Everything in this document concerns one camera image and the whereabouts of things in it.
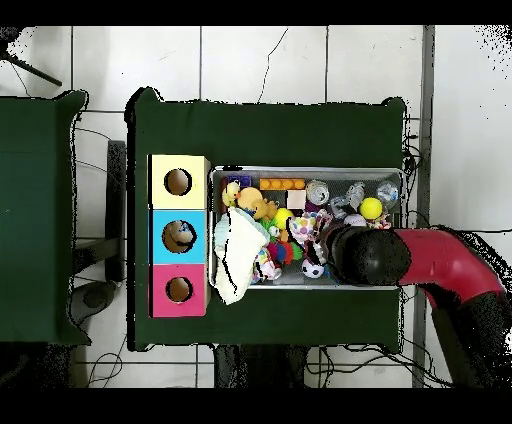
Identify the orange toy brick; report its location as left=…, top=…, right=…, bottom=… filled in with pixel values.
left=259, top=177, right=307, bottom=192

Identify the orange foam duck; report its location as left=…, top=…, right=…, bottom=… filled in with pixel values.
left=235, top=186, right=278, bottom=221

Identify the small yellow ball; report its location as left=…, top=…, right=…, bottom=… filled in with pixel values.
left=273, top=207, right=295, bottom=231

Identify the wooden box with three holes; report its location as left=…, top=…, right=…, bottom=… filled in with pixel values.
left=148, top=154, right=211, bottom=319

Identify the mint green cloth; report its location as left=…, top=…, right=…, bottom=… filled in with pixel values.
left=212, top=215, right=233, bottom=257

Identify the cream knit cloth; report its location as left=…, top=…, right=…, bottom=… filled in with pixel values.
left=214, top=207, right=272, bottom=306

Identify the multicolour polka dot cloth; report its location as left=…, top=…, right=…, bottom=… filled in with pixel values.
left=287, top=209, right=333, bottom=246

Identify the shallow clear mesh bin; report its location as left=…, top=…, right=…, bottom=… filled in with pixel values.
left=209, top=166, right=405, bottom=291

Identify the small yellow rubber duck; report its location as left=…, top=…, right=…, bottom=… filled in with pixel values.
left=221, top=179, right=241, bottom=209

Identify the open-top silver can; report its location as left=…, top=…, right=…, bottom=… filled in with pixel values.
left=306, top=180, right=331, bottom=206

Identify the wooden cube block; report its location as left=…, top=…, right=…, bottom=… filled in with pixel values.
left=287, top=190, right=308, bottom=211

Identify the green cloth side table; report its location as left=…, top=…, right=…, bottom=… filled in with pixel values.
left=0, top=90, right=89, bottom=347

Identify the black and white soccer ball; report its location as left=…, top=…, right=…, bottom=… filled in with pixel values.
left=301, top=258, right=326, bottom=281

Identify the black cable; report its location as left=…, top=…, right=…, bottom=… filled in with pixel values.
left=407, top=223, right=437, bottom=240

